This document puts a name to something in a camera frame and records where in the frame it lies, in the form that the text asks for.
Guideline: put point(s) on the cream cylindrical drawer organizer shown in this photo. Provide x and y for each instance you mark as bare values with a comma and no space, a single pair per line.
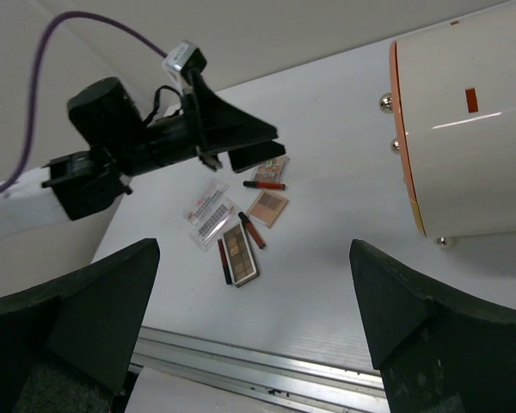
458,96

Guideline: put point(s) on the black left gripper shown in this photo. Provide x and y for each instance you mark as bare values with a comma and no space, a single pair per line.
122,143

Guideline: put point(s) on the round-pan eyeshadow palette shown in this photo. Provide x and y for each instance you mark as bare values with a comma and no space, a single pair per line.
272,170

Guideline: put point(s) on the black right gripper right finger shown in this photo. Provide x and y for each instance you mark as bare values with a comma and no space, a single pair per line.
437,349

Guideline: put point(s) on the yellow drawer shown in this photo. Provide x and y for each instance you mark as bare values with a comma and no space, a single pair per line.
417,217

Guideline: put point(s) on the orange drawer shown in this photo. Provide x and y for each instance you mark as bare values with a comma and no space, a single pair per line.
399,121

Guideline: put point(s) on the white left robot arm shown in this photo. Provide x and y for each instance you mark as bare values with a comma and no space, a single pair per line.
27,205

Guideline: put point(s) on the upper false lash case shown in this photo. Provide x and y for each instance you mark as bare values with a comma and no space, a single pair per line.
208,197

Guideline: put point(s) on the aluminium rail frame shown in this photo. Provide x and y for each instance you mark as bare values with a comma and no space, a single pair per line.
288,382

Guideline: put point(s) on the four-pan eyeshadow palette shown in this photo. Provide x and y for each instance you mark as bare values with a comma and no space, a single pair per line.
267,207

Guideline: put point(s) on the dark red lip gloss tube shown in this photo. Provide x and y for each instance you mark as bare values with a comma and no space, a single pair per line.
224,262

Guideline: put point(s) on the false lash case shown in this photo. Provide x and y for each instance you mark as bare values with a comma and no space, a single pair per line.
209,228
208,197

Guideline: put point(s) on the lower false lash case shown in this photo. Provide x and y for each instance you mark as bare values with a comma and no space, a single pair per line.
209,228

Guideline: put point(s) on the long brown eyeshadow palette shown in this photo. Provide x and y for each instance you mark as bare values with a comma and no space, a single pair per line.
240,256

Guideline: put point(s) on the brown lip gloss tube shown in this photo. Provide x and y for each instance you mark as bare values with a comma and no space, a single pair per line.
252,231

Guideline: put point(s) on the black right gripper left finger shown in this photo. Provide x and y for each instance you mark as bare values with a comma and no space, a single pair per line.
66,344

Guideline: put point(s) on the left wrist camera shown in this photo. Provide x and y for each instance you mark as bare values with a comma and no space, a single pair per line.
181,61

